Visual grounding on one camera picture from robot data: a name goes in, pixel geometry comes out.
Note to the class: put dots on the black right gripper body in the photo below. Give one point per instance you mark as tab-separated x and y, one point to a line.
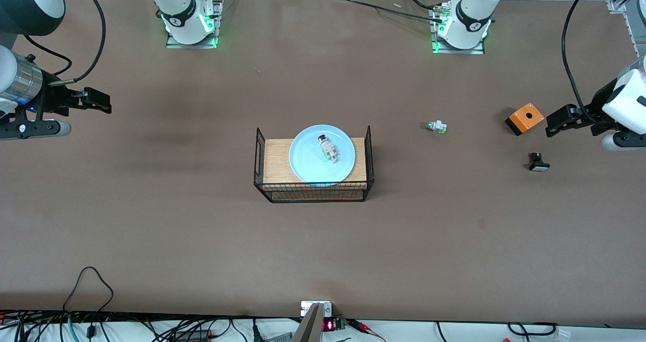
52	98

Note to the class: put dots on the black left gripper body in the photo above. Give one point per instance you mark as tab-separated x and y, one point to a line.
595	109

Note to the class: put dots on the light blue plate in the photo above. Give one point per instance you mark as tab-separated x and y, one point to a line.
308	163

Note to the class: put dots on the red push button switch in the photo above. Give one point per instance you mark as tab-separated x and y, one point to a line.
328	149

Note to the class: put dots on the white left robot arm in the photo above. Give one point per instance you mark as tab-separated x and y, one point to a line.
631	100

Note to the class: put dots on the black square push button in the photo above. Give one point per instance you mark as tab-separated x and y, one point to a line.
538	165

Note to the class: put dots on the wooden shelf board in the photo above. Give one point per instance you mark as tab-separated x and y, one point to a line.
276	160

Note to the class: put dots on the black power adapter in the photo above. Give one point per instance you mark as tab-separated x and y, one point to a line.
194	335

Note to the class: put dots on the red clip lead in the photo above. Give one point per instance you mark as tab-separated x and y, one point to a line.
361	326

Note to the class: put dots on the red digit display module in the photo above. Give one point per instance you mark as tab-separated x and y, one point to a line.
329	325

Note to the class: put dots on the orange button enclosure box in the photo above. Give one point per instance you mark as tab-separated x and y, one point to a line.
525	118

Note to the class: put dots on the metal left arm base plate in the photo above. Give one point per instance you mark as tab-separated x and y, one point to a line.
480	47

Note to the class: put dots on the green push button switch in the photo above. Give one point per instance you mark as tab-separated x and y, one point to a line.
437	127

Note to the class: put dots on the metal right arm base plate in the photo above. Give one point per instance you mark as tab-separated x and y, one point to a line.
218	14

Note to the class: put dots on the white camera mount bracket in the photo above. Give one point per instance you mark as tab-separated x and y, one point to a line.
305	309

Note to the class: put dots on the grey camera post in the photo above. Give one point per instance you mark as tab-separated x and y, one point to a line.
310	327

